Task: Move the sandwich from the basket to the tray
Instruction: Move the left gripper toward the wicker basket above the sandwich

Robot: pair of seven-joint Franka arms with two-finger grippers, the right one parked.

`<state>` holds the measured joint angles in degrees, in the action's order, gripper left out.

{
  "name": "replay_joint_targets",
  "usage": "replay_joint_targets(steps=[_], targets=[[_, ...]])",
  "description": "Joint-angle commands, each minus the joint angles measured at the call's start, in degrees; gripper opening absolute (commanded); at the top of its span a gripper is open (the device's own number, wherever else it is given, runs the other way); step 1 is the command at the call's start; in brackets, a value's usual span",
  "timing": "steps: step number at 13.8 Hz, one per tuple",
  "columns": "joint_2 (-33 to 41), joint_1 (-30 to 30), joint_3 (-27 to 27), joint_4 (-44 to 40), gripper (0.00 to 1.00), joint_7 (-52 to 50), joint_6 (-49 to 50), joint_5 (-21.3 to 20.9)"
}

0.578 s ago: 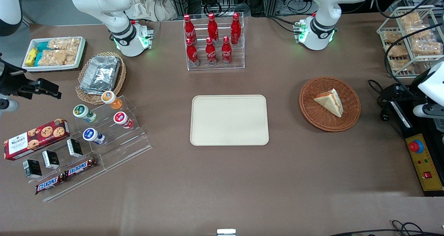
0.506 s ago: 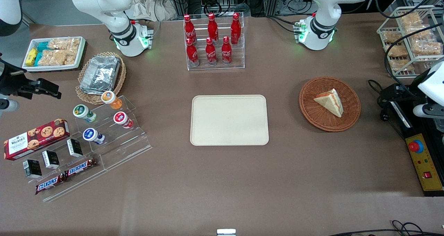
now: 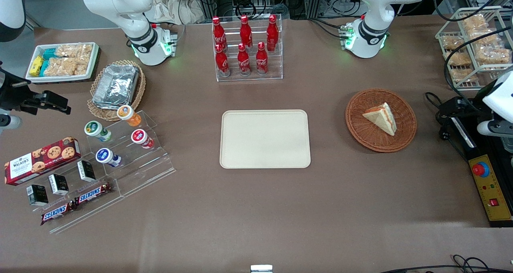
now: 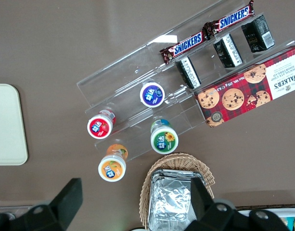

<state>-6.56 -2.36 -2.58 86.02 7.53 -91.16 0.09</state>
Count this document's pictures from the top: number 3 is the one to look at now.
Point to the clear bag rice crackers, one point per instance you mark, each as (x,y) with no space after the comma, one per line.
(85,52)
(61,66)
(66,50)
(81,69)

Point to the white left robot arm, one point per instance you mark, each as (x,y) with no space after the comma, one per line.
(376,8)

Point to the beige plastic serving tray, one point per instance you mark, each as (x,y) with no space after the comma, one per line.
(264,138)

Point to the orange gum jar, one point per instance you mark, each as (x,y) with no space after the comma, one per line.
(127,114)

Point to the clear bag fried snack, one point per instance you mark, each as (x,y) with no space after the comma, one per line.
(475,22)
(481,36)
(453,42)
(459,58)
(493,55)
(463,75)

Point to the brown Snickers bar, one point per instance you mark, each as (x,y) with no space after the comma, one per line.
(56,213)
(92,193)

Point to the red tartan cookie box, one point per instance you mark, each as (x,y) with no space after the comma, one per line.
(40,160)

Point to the blue gum jar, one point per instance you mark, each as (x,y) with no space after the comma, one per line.
(106,156)

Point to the clear acrylic stepped stand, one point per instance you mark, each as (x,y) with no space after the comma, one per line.
(148,168)

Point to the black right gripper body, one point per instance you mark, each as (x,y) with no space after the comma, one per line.
(13,92)

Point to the white rectangular snack tray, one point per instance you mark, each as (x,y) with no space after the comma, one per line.
(95,60)

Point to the yellow snack packet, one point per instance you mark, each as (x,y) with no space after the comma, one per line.
(36,65)

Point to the clear acrylic bottle rack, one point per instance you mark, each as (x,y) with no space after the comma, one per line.
(276,64)

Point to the black machine yellow control panel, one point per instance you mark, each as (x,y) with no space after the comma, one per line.
(491,193)

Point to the brown round wicker basket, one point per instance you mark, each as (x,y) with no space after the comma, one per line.
(368,134)

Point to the triangular sandwich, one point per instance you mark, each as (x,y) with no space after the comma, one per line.
(380,118)

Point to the beige cloth bag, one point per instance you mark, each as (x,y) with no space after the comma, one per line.
(172,6)

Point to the light tan wicker basket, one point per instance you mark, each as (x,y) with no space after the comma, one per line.
(138,90)

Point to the red cola bottle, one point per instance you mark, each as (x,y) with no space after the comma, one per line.
(222,62)
(243,62)
(218,32)
(261,60)
(272,34)
(245,32)

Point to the red emergency stop button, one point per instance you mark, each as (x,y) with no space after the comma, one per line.
(480,169)

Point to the small black carton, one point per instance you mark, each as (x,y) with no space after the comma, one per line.
(59,184)
(86,170)
(38,195)

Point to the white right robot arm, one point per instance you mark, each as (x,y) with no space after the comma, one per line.
(120,4)

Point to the teal snack packet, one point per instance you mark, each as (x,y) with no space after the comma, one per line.
(49,53)
(45,67)

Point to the silver foil container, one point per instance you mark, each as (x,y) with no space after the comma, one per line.
(116,82)

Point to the red gum jar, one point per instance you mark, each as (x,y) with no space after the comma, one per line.
(140,137)

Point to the green gum jar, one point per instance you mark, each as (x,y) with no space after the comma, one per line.
(95,129)

